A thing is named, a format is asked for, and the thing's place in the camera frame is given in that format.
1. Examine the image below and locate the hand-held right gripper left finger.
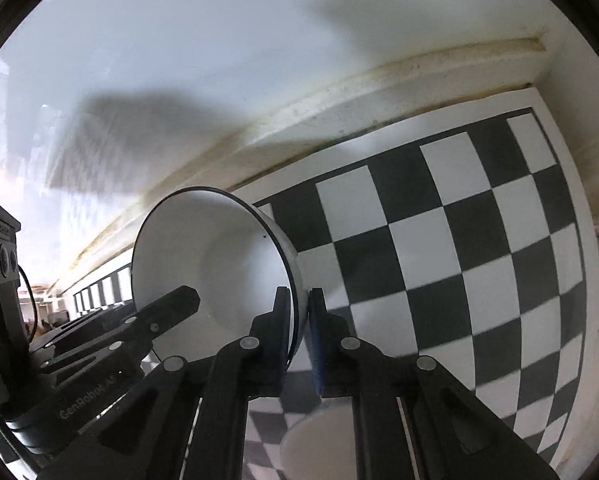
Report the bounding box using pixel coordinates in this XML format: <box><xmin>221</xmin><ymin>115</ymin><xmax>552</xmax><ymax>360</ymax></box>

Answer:
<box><xmin>38</xmin><ymin>286</ymin><xmax>293</xmax><ymax>480</ymax></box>

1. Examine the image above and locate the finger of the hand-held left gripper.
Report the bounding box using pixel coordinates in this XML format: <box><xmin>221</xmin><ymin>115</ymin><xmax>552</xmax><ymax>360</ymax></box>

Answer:
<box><xmin>30</xmin><ymin>286</ymin><xmax>201</xmax><ymax>377</ymax></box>
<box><xmin>54</xmin><ymin>305</ymin><xmax>140</xmax><ymax>336</ymax></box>

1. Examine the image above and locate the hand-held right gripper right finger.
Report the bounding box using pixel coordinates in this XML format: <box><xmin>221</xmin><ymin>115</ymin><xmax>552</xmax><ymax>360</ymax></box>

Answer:
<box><xmin>307</xmin><ymin>287</ymin><xmax>563</xmax><ymax>480</ymax></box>

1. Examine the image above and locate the white bowl dark rim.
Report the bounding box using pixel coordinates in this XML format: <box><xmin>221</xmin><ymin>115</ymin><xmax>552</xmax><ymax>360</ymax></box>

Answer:
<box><xmin>131</xmin><ymin>186</ymin><xmax>310</xmax><ymax>366</ymax></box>

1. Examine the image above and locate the plain white bowl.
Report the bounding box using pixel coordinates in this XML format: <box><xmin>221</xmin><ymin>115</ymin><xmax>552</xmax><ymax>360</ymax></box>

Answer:
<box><xmin>280</xmin><ymin>400</ymin><xmax>363</xmax><ymax>480</ymax></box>

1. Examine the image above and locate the black white checkered tablecloth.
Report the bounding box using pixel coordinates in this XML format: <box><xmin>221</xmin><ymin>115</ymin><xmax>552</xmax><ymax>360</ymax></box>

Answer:
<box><xmin>0</xmin><ymin>89</ymin><xmax>596</xmax><ymax>480</ymax></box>

